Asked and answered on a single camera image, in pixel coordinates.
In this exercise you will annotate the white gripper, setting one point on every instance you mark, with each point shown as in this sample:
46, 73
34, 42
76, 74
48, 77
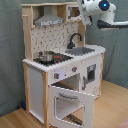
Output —
84, 6

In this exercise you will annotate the white microwave door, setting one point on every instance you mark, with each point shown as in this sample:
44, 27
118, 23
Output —
73, 13

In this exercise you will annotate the white oven door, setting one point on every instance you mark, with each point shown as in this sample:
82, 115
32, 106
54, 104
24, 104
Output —
63, 102

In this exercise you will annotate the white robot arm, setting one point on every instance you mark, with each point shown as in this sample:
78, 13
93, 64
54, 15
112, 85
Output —
104, 9

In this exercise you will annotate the wooden toy kitchen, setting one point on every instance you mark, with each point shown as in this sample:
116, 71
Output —
38, 78

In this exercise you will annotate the grey range hood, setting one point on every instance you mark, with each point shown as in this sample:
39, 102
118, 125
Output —
48, 18

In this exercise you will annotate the black toy faucet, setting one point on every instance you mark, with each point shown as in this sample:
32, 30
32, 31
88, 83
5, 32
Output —
72, 40

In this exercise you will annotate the grey toy sink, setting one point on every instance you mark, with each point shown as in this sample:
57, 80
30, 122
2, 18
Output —
79, 51

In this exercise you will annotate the black toy stovetop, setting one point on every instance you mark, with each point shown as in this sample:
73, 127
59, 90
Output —
58, 58

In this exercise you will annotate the white fridge door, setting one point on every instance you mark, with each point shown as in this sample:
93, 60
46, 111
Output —
90, 75

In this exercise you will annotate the red right stove knob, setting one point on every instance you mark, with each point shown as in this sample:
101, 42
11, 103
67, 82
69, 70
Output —
74, 69

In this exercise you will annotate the red stove knob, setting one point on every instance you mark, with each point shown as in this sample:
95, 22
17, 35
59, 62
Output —
56, 75
74, 69

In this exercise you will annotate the silver toy pot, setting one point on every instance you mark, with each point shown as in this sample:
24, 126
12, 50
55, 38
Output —
46, 56

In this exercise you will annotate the red left stove knob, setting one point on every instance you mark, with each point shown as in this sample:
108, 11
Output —
56, 75

